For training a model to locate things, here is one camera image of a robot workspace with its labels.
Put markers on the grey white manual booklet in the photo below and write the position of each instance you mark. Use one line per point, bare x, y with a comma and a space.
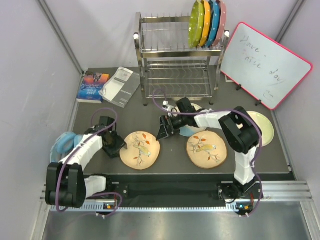
121, 87

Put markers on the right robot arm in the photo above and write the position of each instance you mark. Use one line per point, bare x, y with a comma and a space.
240, 130

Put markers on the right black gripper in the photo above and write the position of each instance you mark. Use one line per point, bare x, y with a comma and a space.
164, 132

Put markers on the steel two-tier dish rack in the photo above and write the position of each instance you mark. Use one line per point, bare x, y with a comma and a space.
168, 67

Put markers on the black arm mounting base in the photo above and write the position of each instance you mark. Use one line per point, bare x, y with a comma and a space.
184, 191

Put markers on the blue polka dot plate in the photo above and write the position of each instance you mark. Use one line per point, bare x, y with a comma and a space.
214, 24

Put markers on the green polka dot plate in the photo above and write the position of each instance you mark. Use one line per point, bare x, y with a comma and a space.
196, 23

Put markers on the blue and cream plate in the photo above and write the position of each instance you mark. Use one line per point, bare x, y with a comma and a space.
188, 131

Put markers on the blue cover paperback book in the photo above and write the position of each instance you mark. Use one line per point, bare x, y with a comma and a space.
92, 84

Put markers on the pink framed whiteboard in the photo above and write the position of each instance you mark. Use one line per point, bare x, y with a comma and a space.
264, 68

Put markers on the orange polka dot plate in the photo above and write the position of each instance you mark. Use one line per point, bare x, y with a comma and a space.
206, 23

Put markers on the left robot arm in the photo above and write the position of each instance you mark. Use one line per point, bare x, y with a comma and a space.
66, 185

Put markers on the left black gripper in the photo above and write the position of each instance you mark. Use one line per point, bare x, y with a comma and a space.
111, 152

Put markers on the pink polka dot plate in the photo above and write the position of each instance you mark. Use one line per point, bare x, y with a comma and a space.
222, 22

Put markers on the green and cream plate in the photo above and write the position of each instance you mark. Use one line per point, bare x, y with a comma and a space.
265, 126

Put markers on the beige bird plate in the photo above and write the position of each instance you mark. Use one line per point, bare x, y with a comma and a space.
142, 150
206, 149

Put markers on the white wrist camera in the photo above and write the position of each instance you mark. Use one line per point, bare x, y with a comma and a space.
166, 106

